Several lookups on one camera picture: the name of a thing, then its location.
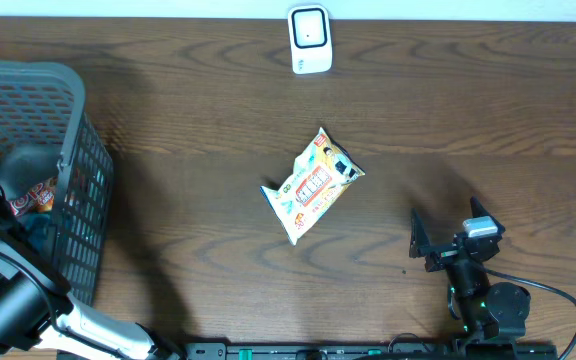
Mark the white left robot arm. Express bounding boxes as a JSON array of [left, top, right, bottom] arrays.
[[0, 186, 187, 359]]

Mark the grey plastic mesh basket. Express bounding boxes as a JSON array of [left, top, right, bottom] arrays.
[[0, 61, 114, 304]]

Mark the white barcode scanner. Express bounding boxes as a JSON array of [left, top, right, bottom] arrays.
[[287, 5, 333, 75]]

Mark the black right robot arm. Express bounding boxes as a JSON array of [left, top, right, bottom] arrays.
[[409, 198, 531, 343]]

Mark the yellow white snack bag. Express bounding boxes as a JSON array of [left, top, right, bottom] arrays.
[[260, 127, 365, 246]]

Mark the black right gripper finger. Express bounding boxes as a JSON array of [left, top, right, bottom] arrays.
[[409, 209, 430, 258], [470, 197, 505, 234]]

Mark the orange red candy bar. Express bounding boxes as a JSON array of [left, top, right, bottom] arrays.
[[9, 177, 58, 217]]

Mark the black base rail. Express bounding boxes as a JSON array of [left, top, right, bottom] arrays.
[[183, 340, 558, 360]]

